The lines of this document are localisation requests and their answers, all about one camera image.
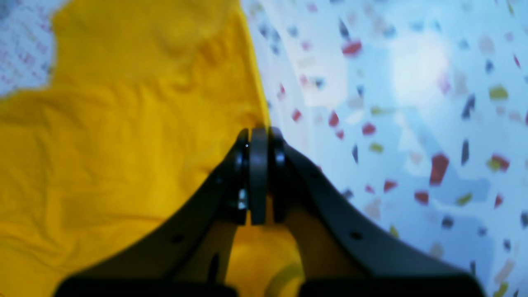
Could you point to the yellow T-shirt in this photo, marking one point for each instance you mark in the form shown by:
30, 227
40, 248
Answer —
122, 109

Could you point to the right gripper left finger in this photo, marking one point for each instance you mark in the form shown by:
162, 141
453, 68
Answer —
188, 255

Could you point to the terrazzo patterned table cloth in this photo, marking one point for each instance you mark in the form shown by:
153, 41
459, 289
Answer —
416, 110

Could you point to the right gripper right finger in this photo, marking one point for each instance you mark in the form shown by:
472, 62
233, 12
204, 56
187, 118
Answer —
344, 254

